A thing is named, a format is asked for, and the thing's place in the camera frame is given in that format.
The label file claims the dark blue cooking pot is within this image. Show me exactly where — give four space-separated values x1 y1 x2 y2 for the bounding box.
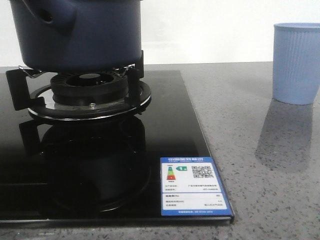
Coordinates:
10 0 142 72

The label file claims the light blue ribbed cup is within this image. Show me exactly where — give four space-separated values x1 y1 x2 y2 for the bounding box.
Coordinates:
272 22 320 105

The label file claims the blue energy label sticker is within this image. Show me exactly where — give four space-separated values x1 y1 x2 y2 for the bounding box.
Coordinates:
160 156 233 217

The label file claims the black glass gas stove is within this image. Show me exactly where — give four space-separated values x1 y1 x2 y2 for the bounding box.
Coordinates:
0 70 235 228

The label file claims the black pot support grate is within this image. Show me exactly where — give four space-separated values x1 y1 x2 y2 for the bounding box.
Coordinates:
5 56 152 122

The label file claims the black gas burner head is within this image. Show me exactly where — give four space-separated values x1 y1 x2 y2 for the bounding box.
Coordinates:
50 71 128 106

